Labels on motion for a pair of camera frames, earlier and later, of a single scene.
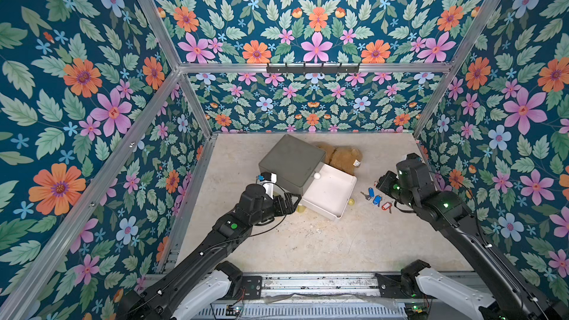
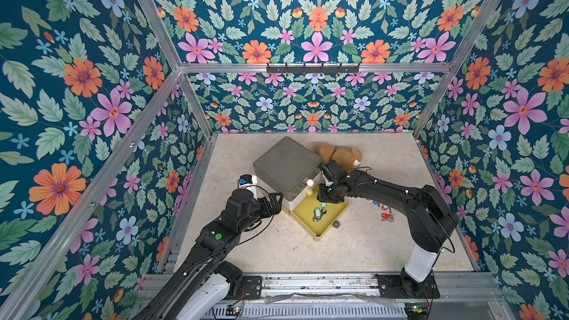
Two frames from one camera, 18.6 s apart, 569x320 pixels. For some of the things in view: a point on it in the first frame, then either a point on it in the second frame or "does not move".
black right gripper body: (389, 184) → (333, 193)
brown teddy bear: (344, 158) does not move
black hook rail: (312, 70) does not move
